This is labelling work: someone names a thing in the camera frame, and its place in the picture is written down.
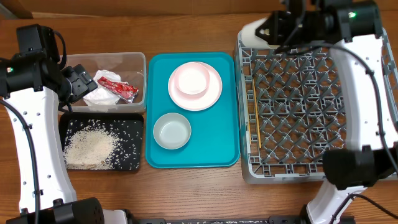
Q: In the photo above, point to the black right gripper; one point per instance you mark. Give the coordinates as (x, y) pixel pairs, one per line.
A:
(272, 23)

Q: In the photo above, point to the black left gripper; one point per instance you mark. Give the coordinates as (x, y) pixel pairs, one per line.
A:
(83, 82)

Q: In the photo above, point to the white tissue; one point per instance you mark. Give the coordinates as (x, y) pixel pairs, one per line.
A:
(102, 96)

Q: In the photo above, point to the red snack wrapper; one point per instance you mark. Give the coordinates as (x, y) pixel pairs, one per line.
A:
(123, 90)

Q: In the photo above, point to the white rice pile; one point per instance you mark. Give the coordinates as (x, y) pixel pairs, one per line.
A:
(90, 147)

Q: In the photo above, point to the grey bowl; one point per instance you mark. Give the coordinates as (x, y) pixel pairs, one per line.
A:
(172, 131)

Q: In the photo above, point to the white cup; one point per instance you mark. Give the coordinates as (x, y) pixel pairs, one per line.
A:
(249, 39)

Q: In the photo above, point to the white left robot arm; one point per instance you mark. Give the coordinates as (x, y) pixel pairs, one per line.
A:
(32, 84)

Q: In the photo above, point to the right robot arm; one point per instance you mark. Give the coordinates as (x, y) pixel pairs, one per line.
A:
(352, 32)

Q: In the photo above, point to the clear plastic waste bin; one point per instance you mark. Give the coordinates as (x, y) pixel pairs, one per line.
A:
(130, 66)

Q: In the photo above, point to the grey dishwasher rack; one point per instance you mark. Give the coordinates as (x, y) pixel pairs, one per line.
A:
(301, 113)

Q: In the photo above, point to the black plastic tray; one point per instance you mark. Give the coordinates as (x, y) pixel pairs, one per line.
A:
(133, 124)

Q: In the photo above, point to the pink plate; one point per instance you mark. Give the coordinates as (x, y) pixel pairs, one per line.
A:
(197, 103)

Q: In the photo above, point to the teal serving tray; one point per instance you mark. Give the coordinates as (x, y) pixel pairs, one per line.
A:
(214, 141)

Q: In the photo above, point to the black mounting rail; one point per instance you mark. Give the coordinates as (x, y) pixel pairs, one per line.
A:
(289, 219)

